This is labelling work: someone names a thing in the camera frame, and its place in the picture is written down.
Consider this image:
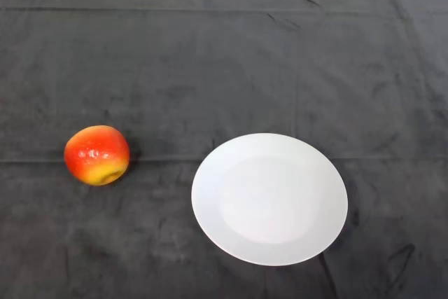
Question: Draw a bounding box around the red and yellow apple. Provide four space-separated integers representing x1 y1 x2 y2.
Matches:
63 125 131 186

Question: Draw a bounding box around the round white plate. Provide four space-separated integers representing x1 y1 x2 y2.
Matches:
190 132 349 267

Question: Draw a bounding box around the black table cloth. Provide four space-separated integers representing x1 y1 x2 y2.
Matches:
0 0 448 299

